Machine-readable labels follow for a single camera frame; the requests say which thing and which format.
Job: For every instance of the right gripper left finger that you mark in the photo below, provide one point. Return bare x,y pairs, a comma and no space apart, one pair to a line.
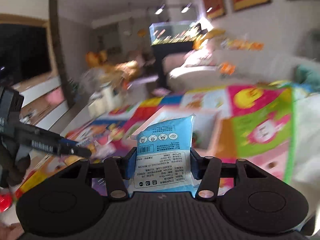
130,163

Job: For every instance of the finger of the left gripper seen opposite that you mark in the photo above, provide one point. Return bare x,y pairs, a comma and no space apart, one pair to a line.
49,142

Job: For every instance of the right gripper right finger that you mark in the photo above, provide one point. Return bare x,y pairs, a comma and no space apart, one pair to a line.
195,164

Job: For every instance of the blue tissue pack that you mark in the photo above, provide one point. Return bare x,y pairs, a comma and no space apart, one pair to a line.
161,168

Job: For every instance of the pink cardboard box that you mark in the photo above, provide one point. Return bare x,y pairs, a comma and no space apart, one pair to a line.
196,127

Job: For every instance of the colourful cartoon play mat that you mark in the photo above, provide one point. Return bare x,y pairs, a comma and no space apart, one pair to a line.
233,122

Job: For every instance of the black television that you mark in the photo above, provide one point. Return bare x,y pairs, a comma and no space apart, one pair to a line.
24,53

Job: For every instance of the beige sofa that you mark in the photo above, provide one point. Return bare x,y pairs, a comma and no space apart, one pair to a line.
250,68

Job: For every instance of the orange fish plush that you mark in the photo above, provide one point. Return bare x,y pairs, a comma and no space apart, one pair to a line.
227,68

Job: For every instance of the black cabinet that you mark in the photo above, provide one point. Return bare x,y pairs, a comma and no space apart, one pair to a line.
169,56

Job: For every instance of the yellow orange plush row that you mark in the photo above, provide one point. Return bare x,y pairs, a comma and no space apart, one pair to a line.
241,45

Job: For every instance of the glass fish tank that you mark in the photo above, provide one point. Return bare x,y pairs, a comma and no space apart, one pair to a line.
175,32

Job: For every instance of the teal cushion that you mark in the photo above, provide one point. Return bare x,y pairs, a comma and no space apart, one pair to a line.
307,76

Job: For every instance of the white wall shelf unit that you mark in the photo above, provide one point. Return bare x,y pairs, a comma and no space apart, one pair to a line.
44,103

